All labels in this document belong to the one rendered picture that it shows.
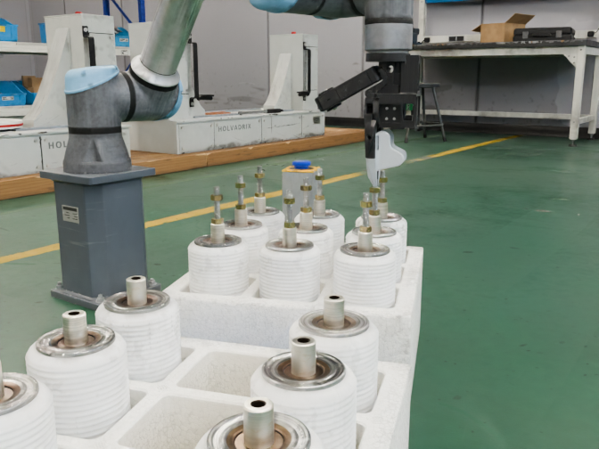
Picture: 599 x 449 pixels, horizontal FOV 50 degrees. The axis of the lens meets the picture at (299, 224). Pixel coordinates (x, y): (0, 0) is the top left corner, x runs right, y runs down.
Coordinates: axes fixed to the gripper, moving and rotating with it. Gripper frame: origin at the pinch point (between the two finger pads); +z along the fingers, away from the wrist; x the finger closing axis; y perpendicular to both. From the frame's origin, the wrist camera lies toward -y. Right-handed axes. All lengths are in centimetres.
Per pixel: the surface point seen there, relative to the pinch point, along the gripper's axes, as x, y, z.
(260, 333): -20.2, -12.7, 21.1
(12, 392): -64, -19, 9
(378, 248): -11.1, 3.2, 9.1
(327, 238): -2.6, -6.8, 10.2
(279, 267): -17.2, -10.6, 11.5
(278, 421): -63, 4, 9
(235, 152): 256, -126, 29
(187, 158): 218, -140, 28
